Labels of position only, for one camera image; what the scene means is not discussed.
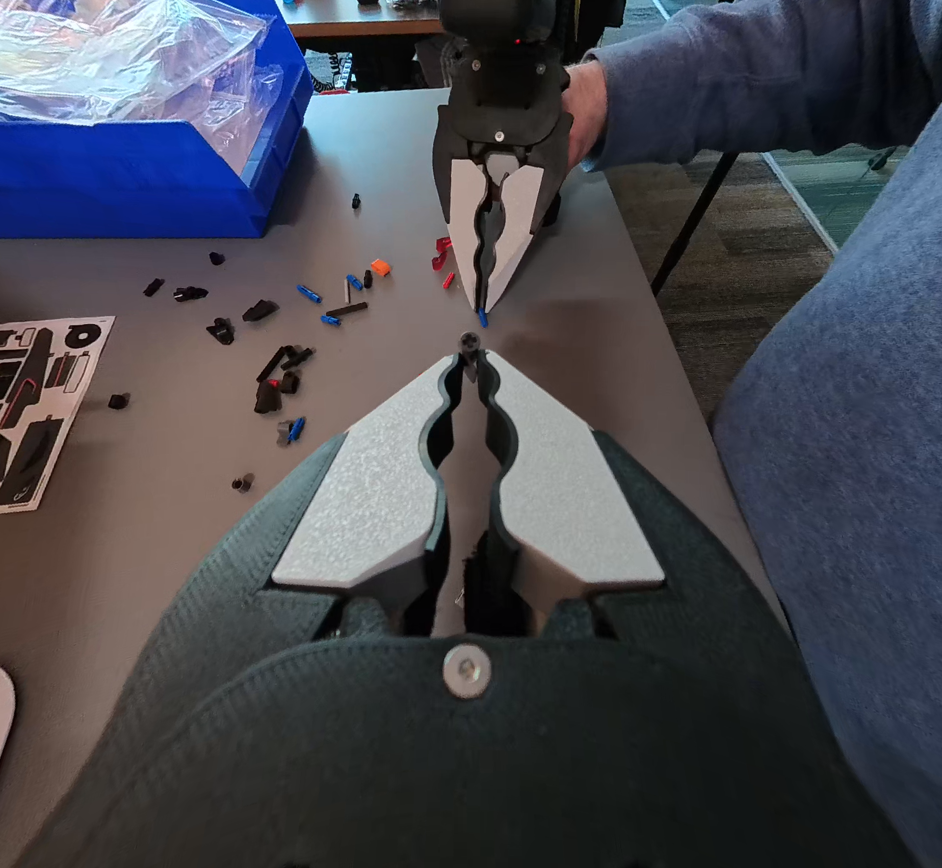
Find black coiled cable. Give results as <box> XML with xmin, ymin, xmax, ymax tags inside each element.
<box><xmin>313</xmin><ymin>50</ymin><xmax>356</xmax><ymax>98</ymax></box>

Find lego sticker sheet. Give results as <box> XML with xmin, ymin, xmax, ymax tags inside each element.
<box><xmin>0</xmin><ymin>315</ymin><xmax>117</xmax><ymax>514</ymax></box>

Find black table leg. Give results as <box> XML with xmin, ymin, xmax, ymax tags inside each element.
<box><xmin>650</xmin><ymin>149</ymin><xmax>740</xmax><ymax>297</ymax></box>

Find person's right forearm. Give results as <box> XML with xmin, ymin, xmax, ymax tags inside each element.
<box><xmin>583</xmin><ymin>0</ymin><xmax>942</xmax><ymax>172</ymax></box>

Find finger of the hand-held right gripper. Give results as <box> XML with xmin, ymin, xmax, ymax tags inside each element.
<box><xmin>480</xmin><ymin>165</ymin><xmax>543</xmax><ymax>312</ymax></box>
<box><xmin>449</xmin><ymin>157</ymin><xmax>496</xmax><ymax>312</ymax></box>

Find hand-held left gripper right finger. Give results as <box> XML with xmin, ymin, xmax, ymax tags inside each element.
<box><xmin>480</xmin><ymin>350</ymin><xmax>667</xmax><ymax>625</ymax></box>

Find scattered black lego pieces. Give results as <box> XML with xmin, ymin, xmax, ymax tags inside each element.
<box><xmin>106</xmin><ymin>191</ymin><xmax>391</xmax><ymax>495</ymax></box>

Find heap of clear plastic bags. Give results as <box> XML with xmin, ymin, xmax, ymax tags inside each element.
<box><xmin>0</xmin><ymin>0</ymin><xmax>287</xmax><ymax>164</ymax></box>

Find person's right hand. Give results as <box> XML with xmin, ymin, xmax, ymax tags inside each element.
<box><xmin>563</xmin><ymin>61</ymin><xmax>612</xmax><ymax>175</ymax></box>

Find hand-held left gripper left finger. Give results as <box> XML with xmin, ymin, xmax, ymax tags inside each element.
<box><xmin>269</xmin><ymin>357</ymin><xmax>453</xmax><ymax>635</ymax></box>

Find blue storage bin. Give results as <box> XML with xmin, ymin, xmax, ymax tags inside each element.
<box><xmin>0</xmin><ymin>0</ymin><xmax>315</xmax><ymax>240</ymax></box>

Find dark grey lego connector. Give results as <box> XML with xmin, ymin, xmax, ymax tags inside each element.
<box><xmin>456</xmin><ymin>330</ymin><xmax>488</xmax><ymax>385</ymax></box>

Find person's blue clothed torso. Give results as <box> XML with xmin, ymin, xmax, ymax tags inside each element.
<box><xmin>710</xmin><ymin>125</ymin><xmax>942</xmax><ymax>868</ymax></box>

